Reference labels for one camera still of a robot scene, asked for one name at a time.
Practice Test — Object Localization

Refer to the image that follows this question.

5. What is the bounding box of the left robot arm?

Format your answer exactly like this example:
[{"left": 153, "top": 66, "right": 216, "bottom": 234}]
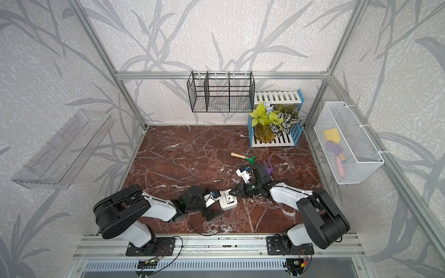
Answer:
[{"left": 93, "top": 184, "right": 224, "bottom": 249}]

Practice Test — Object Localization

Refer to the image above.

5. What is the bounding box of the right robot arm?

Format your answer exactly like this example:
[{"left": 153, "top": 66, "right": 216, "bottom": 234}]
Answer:
[{"left": 229, "top": 164, "right": 351, "bottom": 254}]

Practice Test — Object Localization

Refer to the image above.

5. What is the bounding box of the potted plant glass jar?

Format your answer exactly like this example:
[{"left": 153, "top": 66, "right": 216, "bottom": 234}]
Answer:
[{"left": 249, "top": 101, "right": 301, "bottom": 144}]

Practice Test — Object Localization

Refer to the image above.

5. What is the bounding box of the purple pink trowel in basket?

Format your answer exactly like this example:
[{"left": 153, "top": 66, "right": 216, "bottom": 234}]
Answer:
[{"left": 326, "top": 140, "right": 346, "bottom": 178}]

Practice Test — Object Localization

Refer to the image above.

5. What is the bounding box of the yellow trowel in basket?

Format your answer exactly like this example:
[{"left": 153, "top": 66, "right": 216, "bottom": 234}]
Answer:
[{"left": 323, "top": 128, "right": 341, "bottom": 144}]

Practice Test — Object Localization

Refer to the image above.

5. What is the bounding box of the blue white slatted crate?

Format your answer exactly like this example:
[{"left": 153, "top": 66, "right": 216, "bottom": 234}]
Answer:
[{"left": 248, "top": 89, "right": 304, "bottom": 148}]

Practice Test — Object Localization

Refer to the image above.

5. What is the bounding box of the purple fork pink handle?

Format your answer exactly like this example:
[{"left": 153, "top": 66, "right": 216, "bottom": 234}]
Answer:
[{"left": 263, "top": 159, "right": 274, "bottom": 176}]

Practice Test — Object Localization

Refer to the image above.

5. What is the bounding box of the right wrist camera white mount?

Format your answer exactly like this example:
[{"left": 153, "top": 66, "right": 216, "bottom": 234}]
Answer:
[{"left": 236, "top": 166, "right": 251, "bottom": 184}]

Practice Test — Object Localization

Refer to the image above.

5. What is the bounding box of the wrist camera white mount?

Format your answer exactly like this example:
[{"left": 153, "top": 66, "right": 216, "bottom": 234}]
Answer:
[
  {"left": 236, "top": 166, "right": 251, "bottom": 184},
  {"left": 203, "top": 191, "right": 221, "bottom": 208}
]

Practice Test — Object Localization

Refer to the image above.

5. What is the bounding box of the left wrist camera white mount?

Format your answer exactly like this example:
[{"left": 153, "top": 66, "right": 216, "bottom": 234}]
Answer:
[{"left": 203, "top": 191, "right": 221, "bottom": 208}]

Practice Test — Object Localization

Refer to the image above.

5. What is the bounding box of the green rake wooden handle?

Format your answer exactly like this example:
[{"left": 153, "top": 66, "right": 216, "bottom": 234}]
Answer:
[{"left": 231, "top": 152, "right": 256, "bottom": 166}]

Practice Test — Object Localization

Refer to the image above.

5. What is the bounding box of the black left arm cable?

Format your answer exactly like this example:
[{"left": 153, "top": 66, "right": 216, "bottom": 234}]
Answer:
[{"left": 185, "top": 215, "right": 220, "bottom": 237}]

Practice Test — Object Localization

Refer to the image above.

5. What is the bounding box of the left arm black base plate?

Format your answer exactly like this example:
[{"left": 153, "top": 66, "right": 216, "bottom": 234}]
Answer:
[{"left": 125, "top": 237, "right": 176, "bottom": 257}]

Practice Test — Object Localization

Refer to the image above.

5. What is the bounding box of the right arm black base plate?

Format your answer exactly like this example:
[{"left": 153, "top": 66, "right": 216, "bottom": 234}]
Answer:
[{"left": 266, "top": 234, "right": 315, "bottom": 256}]

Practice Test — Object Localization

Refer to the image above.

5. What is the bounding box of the white wire mesh basket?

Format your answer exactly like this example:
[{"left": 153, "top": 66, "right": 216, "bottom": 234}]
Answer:
[{"left": 314, "top": 101, "right": 384, "bottom": 185}]

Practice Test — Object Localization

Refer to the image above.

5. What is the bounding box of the black wire organizer basket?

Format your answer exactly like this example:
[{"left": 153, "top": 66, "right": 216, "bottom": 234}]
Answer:
[{"left": 187, "top": 72, "right": 256, "bottom": 113}]

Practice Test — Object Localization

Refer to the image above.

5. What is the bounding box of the aluminium front rail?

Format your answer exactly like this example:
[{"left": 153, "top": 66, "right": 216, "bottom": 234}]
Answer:
[{"left": 73, "top": 234, "right": 366, "bottom": 260}]

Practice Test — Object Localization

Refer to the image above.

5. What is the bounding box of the clear acrylic wall shelf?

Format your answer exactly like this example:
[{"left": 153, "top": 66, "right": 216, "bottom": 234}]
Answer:
[{"left": 12, "top": 109, "right": 114, "bottom": 190}]

